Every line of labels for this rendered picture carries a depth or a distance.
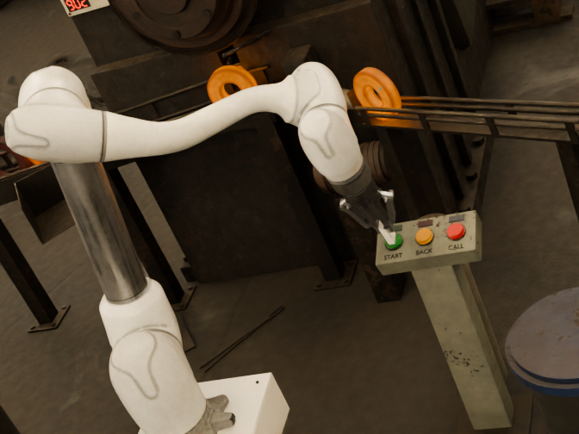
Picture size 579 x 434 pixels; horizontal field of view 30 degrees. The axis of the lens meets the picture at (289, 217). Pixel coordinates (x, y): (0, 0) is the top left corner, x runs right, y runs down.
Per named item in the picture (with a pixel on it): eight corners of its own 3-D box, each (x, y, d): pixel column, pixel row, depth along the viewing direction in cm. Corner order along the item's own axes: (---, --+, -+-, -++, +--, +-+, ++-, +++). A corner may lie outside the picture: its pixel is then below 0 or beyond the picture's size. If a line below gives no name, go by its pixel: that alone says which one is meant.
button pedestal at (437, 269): (453, 403, 288) (379, 219, 258) (543, 394, 278) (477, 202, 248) (445, 448, 275) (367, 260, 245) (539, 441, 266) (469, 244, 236)
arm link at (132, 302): (127, 397, 249) (118, 344, 268) (194, 374, 250) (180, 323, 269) (3, 102, 210) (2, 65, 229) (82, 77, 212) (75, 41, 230)
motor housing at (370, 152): (375, 282, 347) (317, 144, 321) (440, 272, 338) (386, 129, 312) (367, 307, 337) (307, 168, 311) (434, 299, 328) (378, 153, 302)
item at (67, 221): (115, 353, 369) (14, 182, 334) (184, 317, 372) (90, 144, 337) (127, 385, 351) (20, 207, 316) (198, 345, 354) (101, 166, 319)
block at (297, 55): (316, 114, 331) (288, 46, 319) (340, 109, 328) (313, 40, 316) (308, 133, 323) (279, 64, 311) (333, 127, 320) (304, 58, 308)
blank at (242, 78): (200, 74, 327) (196, 80, 325) (242, 57, 320) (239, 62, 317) (227, 115, 334) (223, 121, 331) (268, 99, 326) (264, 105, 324)
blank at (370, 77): (389, 123, 301) (381, 129, 299) (353, 81, 302) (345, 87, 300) (410, 101, 286) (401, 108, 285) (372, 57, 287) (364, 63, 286)
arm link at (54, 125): (105, 115, 203) (99, 89, 215) (6, 110, 198) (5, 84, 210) (100, 178, 209) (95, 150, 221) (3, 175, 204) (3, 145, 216)
